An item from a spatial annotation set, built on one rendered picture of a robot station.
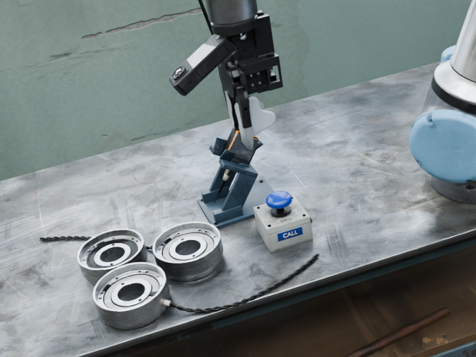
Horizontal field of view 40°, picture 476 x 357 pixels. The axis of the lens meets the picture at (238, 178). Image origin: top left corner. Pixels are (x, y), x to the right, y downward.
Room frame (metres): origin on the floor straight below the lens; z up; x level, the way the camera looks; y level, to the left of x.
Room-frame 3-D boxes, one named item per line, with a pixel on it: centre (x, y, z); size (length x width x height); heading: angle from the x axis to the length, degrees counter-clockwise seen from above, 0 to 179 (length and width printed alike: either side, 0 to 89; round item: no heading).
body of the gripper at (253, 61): (0.98, -0.05, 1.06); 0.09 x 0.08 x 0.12; 103
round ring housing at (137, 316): (0.75, 0.18, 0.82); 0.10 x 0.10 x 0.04
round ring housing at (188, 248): (0.83, 0.09, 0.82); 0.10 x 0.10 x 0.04
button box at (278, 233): (0.86, -0.06, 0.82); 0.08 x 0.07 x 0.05; 100
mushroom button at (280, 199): (0.86, -0.06, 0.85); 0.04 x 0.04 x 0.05
